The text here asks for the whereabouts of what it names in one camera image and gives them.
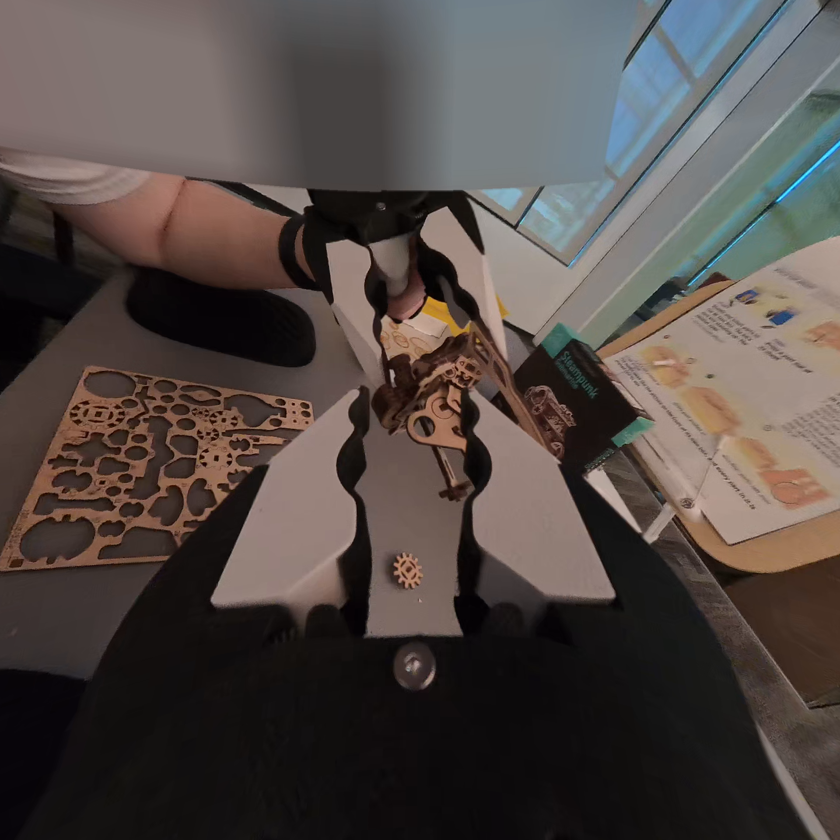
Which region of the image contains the partly built wooden model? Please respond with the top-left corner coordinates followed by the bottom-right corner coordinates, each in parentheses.
top-left (371, 315), bottom-right (559, 503)

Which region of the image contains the large paned window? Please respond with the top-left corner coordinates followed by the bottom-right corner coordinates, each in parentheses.
top-left (472, 0), bottom-right (840, 270)

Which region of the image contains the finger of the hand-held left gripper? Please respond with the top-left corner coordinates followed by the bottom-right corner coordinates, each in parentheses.
top-left (326, 239), bottom-right (389, 389)
top-left (419, 203), bottom-right (511, 362)

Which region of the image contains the black model kit box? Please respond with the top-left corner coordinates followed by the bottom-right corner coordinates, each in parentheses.
top-left (512, 322), bottom-right (654, 476)

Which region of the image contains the black wristband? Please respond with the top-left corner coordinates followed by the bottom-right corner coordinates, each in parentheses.
top-left (277, 213), bottom-right (322, 290)

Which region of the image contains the person's white shirt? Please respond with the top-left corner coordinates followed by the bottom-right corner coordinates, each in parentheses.
top-left (0, 147), bottom-right (155, 204)

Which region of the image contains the person's left forearm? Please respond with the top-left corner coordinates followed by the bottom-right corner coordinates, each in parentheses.
top-left (75, 177), bottom-right (290, 290)

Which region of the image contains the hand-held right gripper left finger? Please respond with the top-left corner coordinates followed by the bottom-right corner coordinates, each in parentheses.
top-left (210, 387), bottom-right (373, 637)

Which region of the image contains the printed task instruction sheet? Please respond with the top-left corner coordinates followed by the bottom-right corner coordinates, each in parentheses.
top-left (604, 238), bottom-right (840, 546)

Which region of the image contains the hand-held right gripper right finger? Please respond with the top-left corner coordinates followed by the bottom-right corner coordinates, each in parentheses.
top-left (453, 387), bottom-right (618, 637)

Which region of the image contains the person's left hand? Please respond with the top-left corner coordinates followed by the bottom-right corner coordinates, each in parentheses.
top-left (386, 236), bottom-right (429, 324)

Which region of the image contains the white cardboard box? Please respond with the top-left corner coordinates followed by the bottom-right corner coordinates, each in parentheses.
top-left (381, 315), bottom-right (454, 358)

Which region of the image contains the laser-cut plywood parts sheet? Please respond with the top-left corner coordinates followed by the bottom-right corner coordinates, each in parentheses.
top-left (0, 366), bottom-right (315, 572)

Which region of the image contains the yellow plastic bin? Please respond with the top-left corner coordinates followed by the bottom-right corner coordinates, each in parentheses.
top-left (420, 295), bottom-right (509, 332)

